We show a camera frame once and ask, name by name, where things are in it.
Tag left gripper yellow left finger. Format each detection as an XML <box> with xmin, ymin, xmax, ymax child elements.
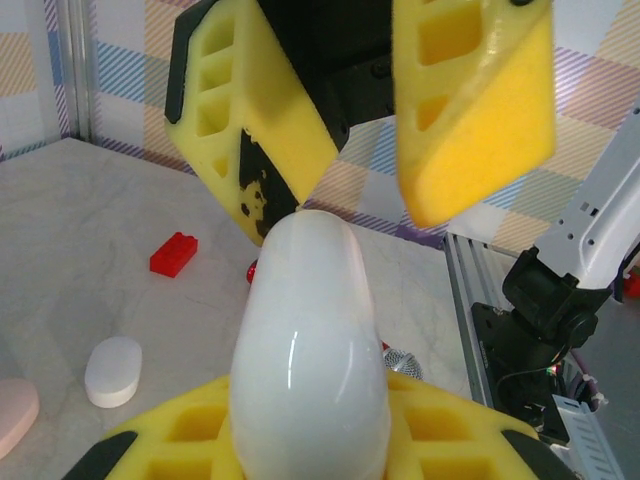
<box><xmin>62</xmin><ymin>374</ymin><xmax>241</xmax><ymax>480</ymax></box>

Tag pink earbud case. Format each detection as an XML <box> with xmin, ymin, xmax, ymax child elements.
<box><xmin>0</xmin><ymin>377</ymin><xmax>41</xmax><ymax>457</ymax></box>

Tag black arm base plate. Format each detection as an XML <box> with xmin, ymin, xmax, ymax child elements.
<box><xmin>468</xmin><ymin>299</ymin><xmax>569</xmax><ymax>436</ymax></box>

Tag white matte oval earbud case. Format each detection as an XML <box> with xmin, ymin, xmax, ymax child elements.
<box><xmin>83</xmin><ymin>335</ymin><xmax>144</xmax><ymax>410</ymax></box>

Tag white glossy earbud case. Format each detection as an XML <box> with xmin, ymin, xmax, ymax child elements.
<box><xmin>228</xmin><ymin>208</ymin><xmax>394</xmax><ymax>480</ymax></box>

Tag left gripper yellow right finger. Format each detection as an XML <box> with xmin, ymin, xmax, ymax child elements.
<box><xmin>384</xmin><ymin>372</ymin><xmax>584</xmax><ymax>480</ymax></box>

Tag white slotted cable duct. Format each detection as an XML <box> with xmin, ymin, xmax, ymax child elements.
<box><xmin>537</xmin><ymin>392</ymin><xmax>619</xmax><ymax>480</ymax></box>

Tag red toy brick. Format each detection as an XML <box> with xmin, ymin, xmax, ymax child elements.
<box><xmin>148</xmin><ymin>231</ymin><xmax>200</xmax><ymax>278</ymax></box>

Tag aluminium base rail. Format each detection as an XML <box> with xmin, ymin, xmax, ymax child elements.
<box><xmin>442</xmin><ymin>230</ymin><xmax>509</xmax><ymax>401</ymax></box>

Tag aluminium frame post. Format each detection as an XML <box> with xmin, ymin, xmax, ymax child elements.
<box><xmin>64</xmin><ymin>0</ymin><xmax>100</xmax><ymax>147</ymax></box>

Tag red glitter microphone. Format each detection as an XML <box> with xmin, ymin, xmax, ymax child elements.
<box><xmin>246</xmin><ymin>257</ymin><xmax>427</xmax><ymax>385</ymax></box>

